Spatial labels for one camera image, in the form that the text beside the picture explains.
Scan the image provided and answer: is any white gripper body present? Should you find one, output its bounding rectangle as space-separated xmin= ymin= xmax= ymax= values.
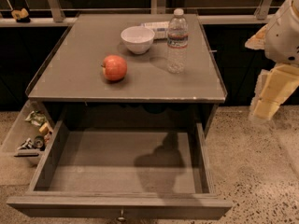
xmin=264 ymin=0 xmax=299 ymax=64

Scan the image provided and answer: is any yellow sponge block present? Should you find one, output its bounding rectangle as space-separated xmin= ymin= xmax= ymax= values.
xmin=39 ymin=122 xmax=53 ymax=135

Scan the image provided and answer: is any metal drawer knob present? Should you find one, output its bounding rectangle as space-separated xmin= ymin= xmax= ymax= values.
xmin=117 ymin=210 xmax=126 ymax=223

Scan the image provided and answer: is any clear plastic water bottle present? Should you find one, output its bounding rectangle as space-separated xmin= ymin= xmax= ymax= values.
xmin=167 ymin=8 xmax=188 ymax=74

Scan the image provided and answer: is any red apple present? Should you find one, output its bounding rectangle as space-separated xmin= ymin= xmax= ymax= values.
xmin=102 ymin=55 xmax=127 ymax=81

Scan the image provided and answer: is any metal window railing frame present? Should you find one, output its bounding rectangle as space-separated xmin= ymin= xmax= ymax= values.
xmin=0 ymin=0 xmax=285 ymax=26

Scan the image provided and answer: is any open grey top drawer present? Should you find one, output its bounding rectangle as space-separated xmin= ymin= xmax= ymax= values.
xmin=7 ymin=110 xmax=232 ymax=220

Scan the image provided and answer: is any green crumpled snack bag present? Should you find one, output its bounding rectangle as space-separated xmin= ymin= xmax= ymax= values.
xmin=25 ymin=111 xmax=47 ymax=127

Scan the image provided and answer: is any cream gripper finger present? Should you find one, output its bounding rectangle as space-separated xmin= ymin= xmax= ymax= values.
xmin=245 ymin=25 xmax=267 ymax=50
xmin=249 ymin=63 xmax=299 ymax=121

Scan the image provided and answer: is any white ceramic bowl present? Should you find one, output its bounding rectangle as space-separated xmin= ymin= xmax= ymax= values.
xmin=121 ymin=26 xmax=155 ymax=54

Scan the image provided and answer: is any white snack package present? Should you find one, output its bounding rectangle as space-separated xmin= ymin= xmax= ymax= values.
xmin=142 ymin=21 xmax=169 ymax=39

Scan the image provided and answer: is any grey cabinet with top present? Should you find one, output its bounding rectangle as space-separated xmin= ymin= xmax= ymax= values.
xmin=25 ymin=13 xmax=228 ymax=135

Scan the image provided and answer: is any yellow black object on ledge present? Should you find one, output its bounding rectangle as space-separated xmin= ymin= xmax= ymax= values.
xmin=11 ymin=8 xmax=31 ymax=22

